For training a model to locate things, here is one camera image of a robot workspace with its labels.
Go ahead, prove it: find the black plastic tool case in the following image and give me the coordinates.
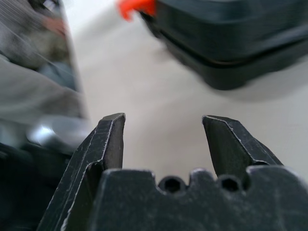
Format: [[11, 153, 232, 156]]
[[116, 0, 308, 91]]

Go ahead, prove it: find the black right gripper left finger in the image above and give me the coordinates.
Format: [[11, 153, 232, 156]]
[[36, 112, 127, 231]]

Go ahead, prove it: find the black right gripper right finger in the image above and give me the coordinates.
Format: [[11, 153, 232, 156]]
[[202, 115, 285, 179]]

